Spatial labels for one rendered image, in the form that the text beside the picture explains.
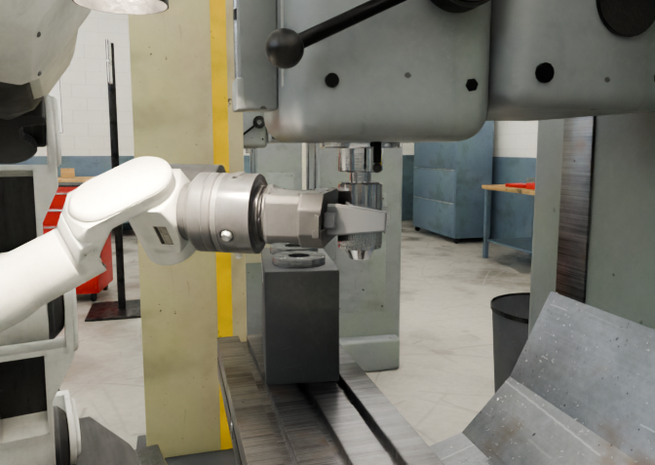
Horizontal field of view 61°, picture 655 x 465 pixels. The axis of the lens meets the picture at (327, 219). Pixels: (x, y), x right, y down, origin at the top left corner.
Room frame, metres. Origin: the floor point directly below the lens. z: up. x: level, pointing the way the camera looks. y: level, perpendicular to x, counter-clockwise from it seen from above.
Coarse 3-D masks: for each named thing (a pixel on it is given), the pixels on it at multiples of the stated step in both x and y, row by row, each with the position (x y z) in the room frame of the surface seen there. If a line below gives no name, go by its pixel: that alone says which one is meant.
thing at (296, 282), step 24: (264, 264) 0.91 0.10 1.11; (288, 264) 0.88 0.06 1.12; (312, 264) 0.89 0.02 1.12; (264, 288) 0.86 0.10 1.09; (288, 288) 0.86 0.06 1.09; (312, 288) 0.87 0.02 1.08; (336, 288) 0.87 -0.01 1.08; (264, 312) 0.86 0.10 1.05; (288, 312) 0.86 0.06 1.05; (312, 312) 0.87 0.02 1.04; (336, 312) 0.87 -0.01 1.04; (264, 336) 0.88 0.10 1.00; (288, 336) 0.86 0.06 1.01; (312, 336) 0.87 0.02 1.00; (336, 336) 0.87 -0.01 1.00; (264, 360) 0.91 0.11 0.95; (288, 360) 0.86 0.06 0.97; (312, 360) 0.87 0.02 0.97; (336, 360) 0.87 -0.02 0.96
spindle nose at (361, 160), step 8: (344, 152) 0.57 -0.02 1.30; (352, 152) 0.57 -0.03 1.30; (360, 152) 0.57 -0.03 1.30; (368, 152) 0.57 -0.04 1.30; (344, 160) 0.57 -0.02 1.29; (352, 160) 0.57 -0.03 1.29; (360, 160) 0.57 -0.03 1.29; (368, 160) 0.57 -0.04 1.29; (344, 168) 0.57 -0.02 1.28; (352, 168) 0.57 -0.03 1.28; (360, 168) 0.57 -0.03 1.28; (368, 168) 0.57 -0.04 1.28
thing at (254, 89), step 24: (240, 0) 0.54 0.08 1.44; (264, 0) 0.54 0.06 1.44; (240, 24) 0.54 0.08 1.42; (264, 24) 0.54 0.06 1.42; (240, 48) 0.54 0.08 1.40; (264, 48) 0.54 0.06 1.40; (240, 72) 0.54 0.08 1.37; (264, 72) 0.54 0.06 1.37; (240, 96) 0.54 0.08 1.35; (264, 96) 0.54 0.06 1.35
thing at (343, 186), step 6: (348, 180) 0.61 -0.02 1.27; (372, 180) 0.61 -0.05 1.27; (342, 186) 0.58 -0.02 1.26; (348, 186) 0.57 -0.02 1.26; (354, 186) 0.57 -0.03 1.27; (360, 186) 0.57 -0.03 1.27; (366, 186) 0.57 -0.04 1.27; (372, 186) 0.57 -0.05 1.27; (378, 186) 0.58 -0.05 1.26; (354, 192) 0.57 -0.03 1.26; (360, 192) 0.57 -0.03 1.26; (366, 192) 0.57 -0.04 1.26; (372, 192) 0.57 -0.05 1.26
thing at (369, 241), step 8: (344, 192) 0.57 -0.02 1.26; (376, 192) 0.57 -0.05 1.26; (344, 200) 0.57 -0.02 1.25; (352, 200) 0.57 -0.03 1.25; (360, 200) 0.57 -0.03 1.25; (368, 200) 0.57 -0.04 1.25; (376, 200) 0.57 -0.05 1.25; (368, 208) 0.57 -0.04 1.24; (376, 208) 0.57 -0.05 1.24; (344, 240) 0.57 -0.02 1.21; (352, 240) 0.57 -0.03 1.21; (360, 240) 0.57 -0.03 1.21; (368, 240) 0.57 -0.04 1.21; (376, 240) 0.57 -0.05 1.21; (344, 248) 0.57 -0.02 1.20; (352, 248) 0.57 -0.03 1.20; (360, 248) 0.57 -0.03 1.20; (368, 248) 0.57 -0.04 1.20; (376, 248) 0.57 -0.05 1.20
